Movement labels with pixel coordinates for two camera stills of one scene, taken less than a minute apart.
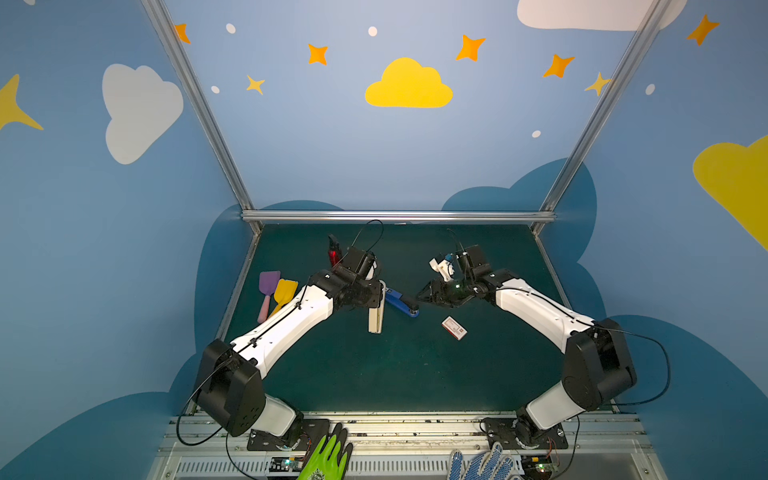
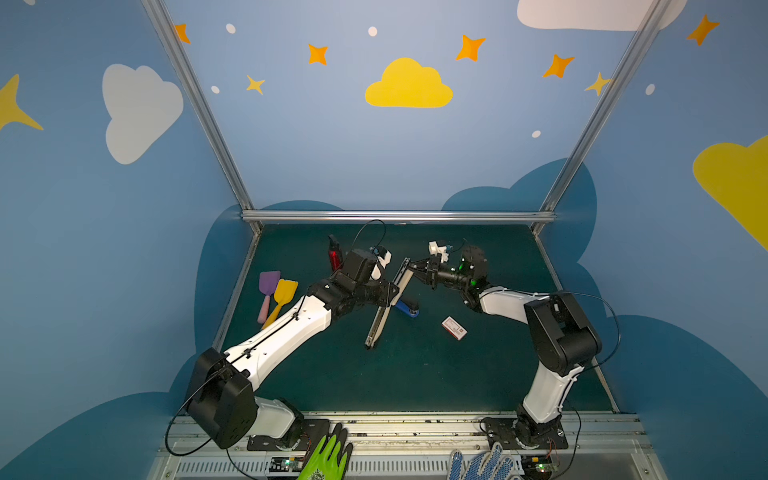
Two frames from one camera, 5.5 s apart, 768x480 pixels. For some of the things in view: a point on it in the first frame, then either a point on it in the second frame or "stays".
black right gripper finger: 426,295 -> 419,265
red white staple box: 454,328 stays
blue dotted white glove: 487,466 stays
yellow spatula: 284,292 stays
